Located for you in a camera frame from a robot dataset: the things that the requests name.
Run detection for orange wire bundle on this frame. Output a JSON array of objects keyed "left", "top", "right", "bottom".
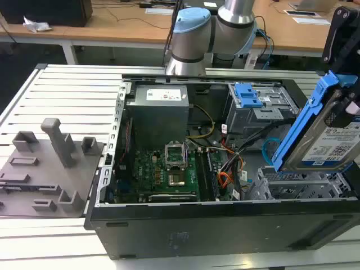
[{"left": 218, "top": 140, "right": 245, "bottom": 192}]

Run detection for crumpled white paper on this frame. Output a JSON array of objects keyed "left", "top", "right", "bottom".
[{"left": 22, "top": 15, "right": 53, "bottom": 33}]

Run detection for yellow black power wires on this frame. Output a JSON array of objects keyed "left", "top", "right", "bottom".
[{"left": 186, "top": 104, "right": 216, "bottom": 140}]

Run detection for black box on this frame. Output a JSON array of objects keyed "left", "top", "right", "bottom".
[{"left": 0, "top": 0, "right": 93, "bottom": 28}]

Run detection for RAM stick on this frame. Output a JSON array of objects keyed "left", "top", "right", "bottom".
[{"left": 205, "top": 150, "right": 220, "bottom": 198}]

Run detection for grey power supply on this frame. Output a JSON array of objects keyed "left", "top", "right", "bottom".
[{"left": 125, "top": 84, "right": 190, "bottom": 150}]

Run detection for black RAM slot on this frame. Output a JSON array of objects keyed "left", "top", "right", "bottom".
[{"left": 195, "top": 150, "right": 208, "bottom": 202}]

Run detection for blue cables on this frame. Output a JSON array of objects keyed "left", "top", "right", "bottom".
[{"left": 255, "top": 27, "right": 276, "bottom": 70}]

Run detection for grey disk bay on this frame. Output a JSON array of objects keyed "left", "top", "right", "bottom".
[{"left": 247, "top": 165, "right": 352, "bottom": 201}]

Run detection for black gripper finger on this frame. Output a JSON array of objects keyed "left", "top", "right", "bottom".
[
  {"left": 322, "top": 5, "right": 360, "bottom": 77},
  {"left": 324, "top": 94, "right": 360, "bottom": 129}
]

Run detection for grey parts rack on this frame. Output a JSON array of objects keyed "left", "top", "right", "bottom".
[{"left": 0, "top": 118, "right": 106, "bottom": 218}]

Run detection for white paper sheet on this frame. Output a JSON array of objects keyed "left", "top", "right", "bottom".
[
  {"left": 292, "top": 16, "right": 331, "bottom": 26},
  {"left": 145, "top": 7, "right": 174, "bottom": 16}
]

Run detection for CPU socket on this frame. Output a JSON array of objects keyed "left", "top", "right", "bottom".
[{"left": 168, "top": 172, "right": 187, "bottom": 187}]

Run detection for black cable bundle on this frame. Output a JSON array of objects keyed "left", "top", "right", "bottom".
[{"left": 221, "top": 120, "right": 293, "bottom": 197}]

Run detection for green motherboard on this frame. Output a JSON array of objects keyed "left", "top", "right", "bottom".
[{"left": 115, "top": 146, "right": 234, "bottom": 203}]

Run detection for metal socket cover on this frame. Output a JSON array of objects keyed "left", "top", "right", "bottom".
[{"left": 164, "top": 142, "right": 187, "bottom": 170}]

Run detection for black PC case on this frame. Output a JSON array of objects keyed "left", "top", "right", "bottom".
[{"left": 84, "top": 73, "right": 360, "bottom": 259}]

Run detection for grey drive cage blue latch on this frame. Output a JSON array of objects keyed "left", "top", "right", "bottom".
[{"left": 224, "top": 83, "right": 299, "bottom": 143}]

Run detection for hard disk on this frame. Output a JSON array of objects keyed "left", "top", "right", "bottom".
[{"left": 271, "top": 70, "right": 360, "bottom": 173}]

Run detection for blue disk wire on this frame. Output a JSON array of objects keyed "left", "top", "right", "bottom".
[{"left": 262, "top": 138, "right": 282, "bottom": 167}]

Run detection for wooden desk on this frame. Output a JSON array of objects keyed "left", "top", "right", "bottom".
[{"left": 0, "top": 0, "right": 360, "bottom": 65}]

